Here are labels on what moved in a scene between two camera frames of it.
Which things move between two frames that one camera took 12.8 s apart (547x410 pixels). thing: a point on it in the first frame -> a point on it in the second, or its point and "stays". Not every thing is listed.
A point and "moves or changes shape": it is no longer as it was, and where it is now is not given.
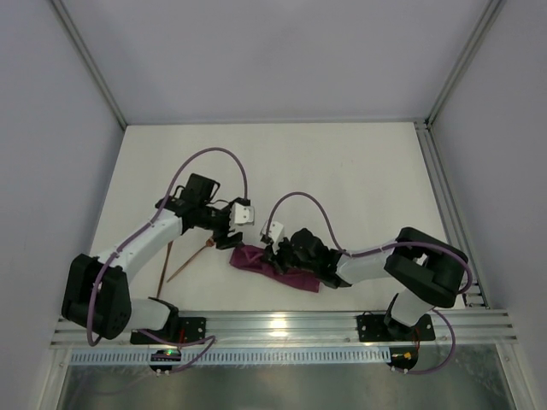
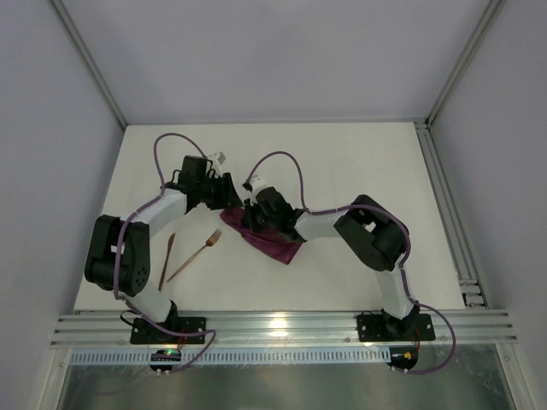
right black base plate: (373, 328) stays
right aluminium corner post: (492, 10) stays
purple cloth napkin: (255, 259) moves or changes shape
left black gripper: (226, 232) -> (223, 190)
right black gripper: (279, 253) -> (257, 214)
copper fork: (208, 243) stays
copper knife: (167, 256) stays
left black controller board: (165, 355) stays
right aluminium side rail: (455, 231) stays
